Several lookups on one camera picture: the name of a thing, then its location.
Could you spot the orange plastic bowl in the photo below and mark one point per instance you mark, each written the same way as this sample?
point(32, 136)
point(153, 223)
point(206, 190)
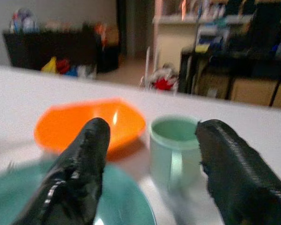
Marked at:
point(68, 126)

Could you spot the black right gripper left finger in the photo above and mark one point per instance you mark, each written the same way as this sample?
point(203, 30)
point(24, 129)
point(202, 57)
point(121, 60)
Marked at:
point(79, 173)

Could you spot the red and white toy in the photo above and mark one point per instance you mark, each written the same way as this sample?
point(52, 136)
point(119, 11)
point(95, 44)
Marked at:
point(162, 80)

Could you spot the dark wooden sideboard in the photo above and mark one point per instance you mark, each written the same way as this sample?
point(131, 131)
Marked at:
point(53, 49)

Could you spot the cardboard storage box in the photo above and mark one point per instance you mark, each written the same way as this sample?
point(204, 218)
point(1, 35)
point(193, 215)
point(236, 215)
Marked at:
point(212, 85)
point(253, 91)

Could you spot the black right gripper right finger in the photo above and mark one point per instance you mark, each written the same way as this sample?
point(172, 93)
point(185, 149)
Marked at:
point(236, 175)

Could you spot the yellow toy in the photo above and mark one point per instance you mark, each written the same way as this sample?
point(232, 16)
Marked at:
point(49, 65)

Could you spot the teal plastic plate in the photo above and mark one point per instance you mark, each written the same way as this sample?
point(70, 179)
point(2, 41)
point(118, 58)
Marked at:
point(121, 201)

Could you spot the pale green plastic mug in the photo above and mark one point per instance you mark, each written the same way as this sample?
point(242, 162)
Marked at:
point(168, 161)

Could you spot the white shelf unit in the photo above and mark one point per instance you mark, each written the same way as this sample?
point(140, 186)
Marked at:
point(173, 30)

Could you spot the black shelf unit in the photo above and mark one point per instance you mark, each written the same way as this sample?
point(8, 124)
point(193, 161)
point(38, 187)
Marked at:
point(243, 68)

